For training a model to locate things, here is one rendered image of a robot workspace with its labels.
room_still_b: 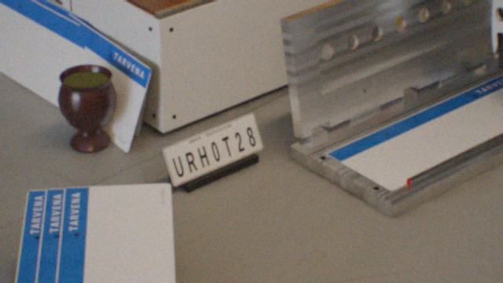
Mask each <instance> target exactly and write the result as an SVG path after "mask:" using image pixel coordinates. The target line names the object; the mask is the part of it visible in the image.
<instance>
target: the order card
mask: <svg viewBox="0 0 503 283"><path fill-rule="evenodd" d="M262 149H263V144H262V140H261V138H260V134H259V130H258V127H257V124H256V121H255V117H254V114H253V113H252V112H251V113H249V114H247V115H246V116H242V117H240V118H238V119H235V120H232V121H230V122H228V123H224V124H223V125H221V126H218V127H215V128H213V129H211V130H208V131H206V132H202V133H199V134H196V135H194V136H192V137H190V138H187V139H184V140H182V141H179V142H177V143H175V144H173V145H170V146H168V147H166V148H163V154H164V157H165V160H166V162H167V166H168V169H169V172H170V175H171V180H172V182H173V185H174V186H178V185H181V184H182V183H184V182H187V181H189V180H192V179H194V178H197V177H199V176H201V175H204V174H206V173H208V172H210V171H213V170H214V169H216V168H219V167H224V166H226V165H227V164H231V163H232V162H235V161H237V160H240V159H242V158H245V157H246V156H249V155H251V154H252V153H256V152H258V151H260V150H262Z"/></svg>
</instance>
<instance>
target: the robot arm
mask: <svg viewBox="0 0 503 283"><path fill-rule="evenodd" d="M491 35H492V46H493V51H494V56H495V57H496V58H499V62H498V68H500V69H503V0H493V4H492V15H491Z"/></svg>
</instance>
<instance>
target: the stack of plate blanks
mask: <svg viewBox="0 0 503 283"><path fill-rule="evenodd" d="M46 191H47V189H46V190H31V191H29V192H28V194H27V199H26V206H25V212H24V222H23V229H22V234H21V239H20V256H19V261H18V267H17V278H16V283H35V282H36V275H37V268H38V261H39V249H40V241H41V234H42V222H43V215H44V207H45V200H46Z"/></svg>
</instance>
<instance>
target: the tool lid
mask: <svg viewBox="0 0 503 283"><path fill-rule="evenodd" d="M444 1H445V0H332V1H329V2H325V3H322V4H320V5H319V6H315V7H312V8H309V9H306V10H304V11H301V12H298V13H295V14H292V15H290V16H287V17H285V18H282V19H281V30H282V37H283V43H284V50H285V67H286V74H287V80H288V92H289V98H290V105H291V111H292V123H293V130H294V135H295V137H297V138H302V139H304V138H307V137H309V136H311V135H313V134H312V129H314V128H315V127H319V126H321V125H322V126H323V127H328V128H330V127H334V126H335V125H337V124H340V123H342V122H345V121H347V120H349V121H350V125H349V126H348V127H353V126H355V125H357V124H359V123H361V122H363V121H366V120H368V119H371V118H373V117H374V116H378V115H379V114H380V113H381V111H380V106H381V105H384V104H386V103H388V102H390V101H393V100H394V99H396V98H400V97H403V96H404V92H403V90H404V89H406V88H409V87H412V88H417V89H421V88H424V87H426V86H428V85H430V84H432V83H435V82H439V86H437V88H441V87H443V86H446V85H448V84H451V83H453V82H456V81H458V80H459V79H462V78H464V77H465V76H466V75H467V71H466V68H469V67H472V66H475V65H477V64H480V63H482V62H484V61H486V55H487V54H488V53H490V52H491V53H494V51H493V46H492V35H491V15H492V4H493V0H468V2H467V3H465V4H464V3H463V2H462V0H446V2H447V9H446V11H445V12H444V13H442V10H441V4H442V2H444ZM423 8H424V12H425V14H424V15H425V18H424V20H423V21H421V22H420V20H419V12H420V11H421V10H422V9H423ZM399 17H401V18H402V27H401V28H400V30H398V31H397V30H396V29H395V22H396V20H397V19H398V18H399ZM376 26H377V27H378V28H379V34H378V37H377V38H376V39H373V37H372V30H373V29H374V28H375V27H376ZM351 35H353V36H354V37H355V44H354V47H353V48H352V49H349V48H348V46H347V41H348V39H349V37H350V36H351ZM325 45H328V46H329V49H330V53H329V56H328V57H327V58H326V59H323V58H322V55H321V52H322V49H323V47H324V46H325Z"/></svg>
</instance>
